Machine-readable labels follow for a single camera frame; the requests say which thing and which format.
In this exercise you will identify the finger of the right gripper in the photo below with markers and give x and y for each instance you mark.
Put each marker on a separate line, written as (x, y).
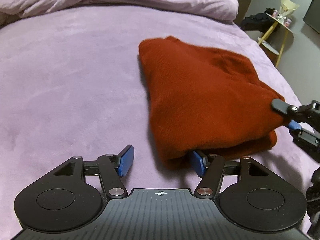
(293, 125)
(283, 108)

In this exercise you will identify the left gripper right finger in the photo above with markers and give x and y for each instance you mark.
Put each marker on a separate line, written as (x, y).
(210, 169)

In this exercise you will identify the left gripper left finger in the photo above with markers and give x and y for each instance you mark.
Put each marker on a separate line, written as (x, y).
(112, 168)

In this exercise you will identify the red knit cardigan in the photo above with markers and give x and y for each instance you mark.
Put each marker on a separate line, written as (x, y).
(206, 99)

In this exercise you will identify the black clothes pile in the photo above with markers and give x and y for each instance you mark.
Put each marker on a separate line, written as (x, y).
(259, 22)

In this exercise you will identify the yellow-legged side table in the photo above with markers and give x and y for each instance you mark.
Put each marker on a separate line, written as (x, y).
(274, 40)

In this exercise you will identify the dark television screen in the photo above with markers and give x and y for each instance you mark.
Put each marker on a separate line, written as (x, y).
(312, 16)

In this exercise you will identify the cream paper bouquet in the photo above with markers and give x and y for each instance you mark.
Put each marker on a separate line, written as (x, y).
(283, 15)

